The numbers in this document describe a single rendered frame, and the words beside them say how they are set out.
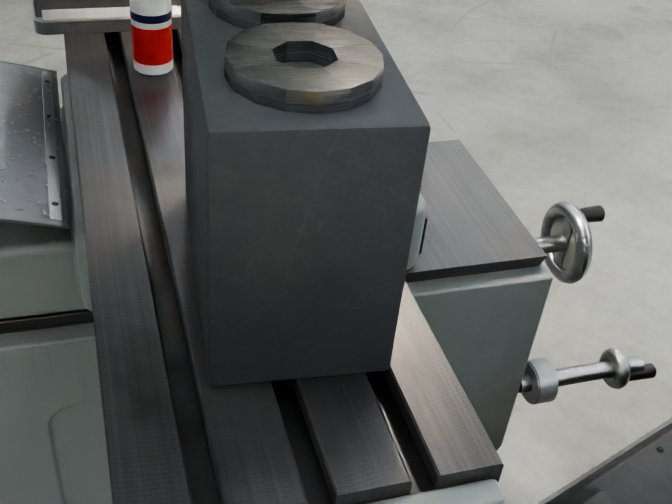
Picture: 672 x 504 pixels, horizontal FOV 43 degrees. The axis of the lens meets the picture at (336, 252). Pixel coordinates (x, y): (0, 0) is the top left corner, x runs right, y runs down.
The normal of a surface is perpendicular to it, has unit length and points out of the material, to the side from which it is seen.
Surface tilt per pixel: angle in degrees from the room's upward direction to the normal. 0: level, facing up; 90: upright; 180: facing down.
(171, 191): 0
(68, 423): 90
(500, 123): 0
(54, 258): 90
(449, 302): 90
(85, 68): 0
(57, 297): 90
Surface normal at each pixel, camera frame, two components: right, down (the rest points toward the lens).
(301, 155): 0.20, 0.61
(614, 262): 0.08, -0.79
